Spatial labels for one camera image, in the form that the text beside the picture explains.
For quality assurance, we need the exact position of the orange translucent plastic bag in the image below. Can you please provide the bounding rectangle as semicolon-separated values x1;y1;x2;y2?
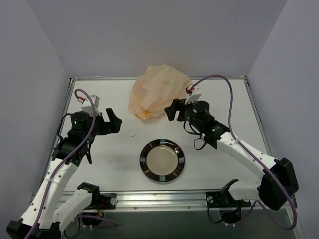
128;65;191;121

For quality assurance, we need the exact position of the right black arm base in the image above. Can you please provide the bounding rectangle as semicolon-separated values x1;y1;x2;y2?
205;191;251;225

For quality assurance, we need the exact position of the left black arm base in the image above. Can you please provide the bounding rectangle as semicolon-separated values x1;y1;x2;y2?
79;194;117;227

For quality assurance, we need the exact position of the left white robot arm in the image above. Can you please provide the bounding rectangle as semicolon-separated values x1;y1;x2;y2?
6;108;122;239

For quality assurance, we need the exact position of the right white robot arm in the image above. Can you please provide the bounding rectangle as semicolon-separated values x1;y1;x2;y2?
164;99;299;211

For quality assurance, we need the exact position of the dark rimmed beige plate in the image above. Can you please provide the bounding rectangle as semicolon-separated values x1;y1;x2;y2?
139;139;185;184

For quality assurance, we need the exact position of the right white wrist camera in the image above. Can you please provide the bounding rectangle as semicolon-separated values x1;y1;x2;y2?
185;86;202;105

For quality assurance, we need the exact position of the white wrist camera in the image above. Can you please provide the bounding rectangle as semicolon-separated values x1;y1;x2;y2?
78;95;101;116
185;86;202;105

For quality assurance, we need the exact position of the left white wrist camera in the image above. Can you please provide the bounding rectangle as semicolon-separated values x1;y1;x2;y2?
78;95;101;116

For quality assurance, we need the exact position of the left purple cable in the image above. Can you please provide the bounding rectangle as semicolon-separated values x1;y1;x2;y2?
24;89;96;237

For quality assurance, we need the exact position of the purple cable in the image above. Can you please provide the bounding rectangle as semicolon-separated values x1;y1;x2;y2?
24;89;96;237
189;74;299;230

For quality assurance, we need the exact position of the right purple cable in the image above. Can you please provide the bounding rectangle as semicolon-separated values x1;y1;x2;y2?
189;74;299;230

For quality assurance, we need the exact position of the aluminium front rail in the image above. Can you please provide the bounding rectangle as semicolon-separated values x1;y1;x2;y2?
29;190;297;212

